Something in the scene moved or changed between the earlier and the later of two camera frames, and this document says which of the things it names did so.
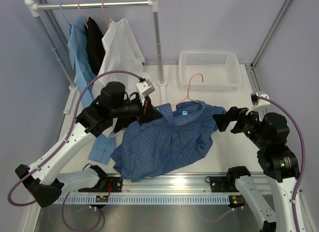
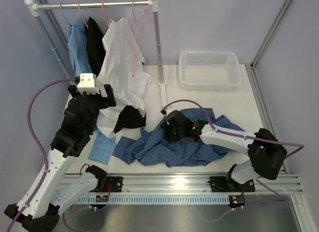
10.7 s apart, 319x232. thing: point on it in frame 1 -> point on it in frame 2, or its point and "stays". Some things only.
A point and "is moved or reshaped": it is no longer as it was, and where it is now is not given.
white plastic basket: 209,71 stays
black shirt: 95,47 stays
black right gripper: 234,114 -> 168,134
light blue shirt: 101,148 stays
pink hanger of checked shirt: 189,89 -> 139,23
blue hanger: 61,4 stays
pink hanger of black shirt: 81,15 stays
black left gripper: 147,111 -> 105,102
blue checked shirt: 181,134 is moved or reshaped
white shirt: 121,51 stays
